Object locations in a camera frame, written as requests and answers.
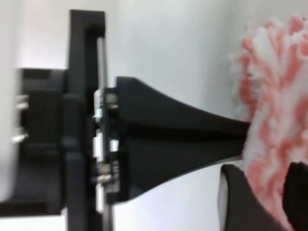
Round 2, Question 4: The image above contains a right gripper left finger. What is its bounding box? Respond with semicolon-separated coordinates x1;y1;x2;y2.
218;164;292;231

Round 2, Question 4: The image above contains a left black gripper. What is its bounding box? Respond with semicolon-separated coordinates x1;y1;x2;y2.
0;9;121;231

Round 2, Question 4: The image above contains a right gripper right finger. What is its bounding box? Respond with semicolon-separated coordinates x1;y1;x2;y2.
282;162;308;231

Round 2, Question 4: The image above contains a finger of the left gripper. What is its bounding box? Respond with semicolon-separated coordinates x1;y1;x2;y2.
116;77;250;146
118;138;244;202

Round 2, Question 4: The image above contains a pink white wavy-striped towel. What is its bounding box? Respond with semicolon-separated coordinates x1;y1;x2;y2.
231;15;308;231

